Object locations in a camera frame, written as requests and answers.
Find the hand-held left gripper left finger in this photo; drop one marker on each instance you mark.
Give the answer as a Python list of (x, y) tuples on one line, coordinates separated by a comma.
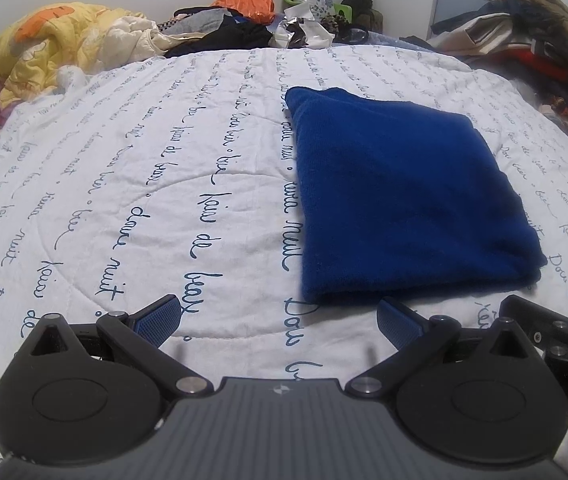
[(156, 320)]

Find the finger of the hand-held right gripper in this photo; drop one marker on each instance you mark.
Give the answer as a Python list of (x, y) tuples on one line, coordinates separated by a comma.
[(538, 317)]

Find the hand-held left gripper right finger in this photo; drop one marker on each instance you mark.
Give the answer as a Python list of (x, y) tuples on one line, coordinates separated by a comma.
[(401, 322)]

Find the blue knit sweater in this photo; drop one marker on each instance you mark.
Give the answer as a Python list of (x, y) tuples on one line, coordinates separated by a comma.
[(403, 185)]

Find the pile of mixed clothes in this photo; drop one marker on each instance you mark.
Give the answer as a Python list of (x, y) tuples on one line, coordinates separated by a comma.
[(493, 42)]

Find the white script-printed bedspread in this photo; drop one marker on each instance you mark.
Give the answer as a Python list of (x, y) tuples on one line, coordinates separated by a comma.
[(139, 160)]

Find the brown fur-hood coat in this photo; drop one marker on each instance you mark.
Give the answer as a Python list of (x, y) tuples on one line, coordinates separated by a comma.
[(558, 25)]

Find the cream padded jacket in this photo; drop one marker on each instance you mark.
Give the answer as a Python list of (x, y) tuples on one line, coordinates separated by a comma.
[(129, 35)]

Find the yellow orange quilt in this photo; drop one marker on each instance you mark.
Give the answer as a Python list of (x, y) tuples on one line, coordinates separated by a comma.
[(44, 55)]

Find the black garment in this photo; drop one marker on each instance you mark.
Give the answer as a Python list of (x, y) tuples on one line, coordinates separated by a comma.
[(234, 37)]

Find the grey garment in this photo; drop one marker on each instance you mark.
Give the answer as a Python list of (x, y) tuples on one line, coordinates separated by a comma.
[(199, 20)]

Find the crumpled silver foil bag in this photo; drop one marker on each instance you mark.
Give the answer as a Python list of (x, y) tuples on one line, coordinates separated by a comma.
[(309, 32)]

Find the leopard print cloth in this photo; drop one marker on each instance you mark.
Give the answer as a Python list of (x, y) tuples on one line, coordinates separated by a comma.
[(336, 21)]

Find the grey framed board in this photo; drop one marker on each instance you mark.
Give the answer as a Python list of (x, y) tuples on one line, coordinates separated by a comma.
[(456, 2)]

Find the green plastic basket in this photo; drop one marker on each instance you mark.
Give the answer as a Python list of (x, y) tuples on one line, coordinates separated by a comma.
[(342, 10)]

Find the dark olive bundle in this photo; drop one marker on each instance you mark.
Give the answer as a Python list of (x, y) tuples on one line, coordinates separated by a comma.
[(358, 2)]

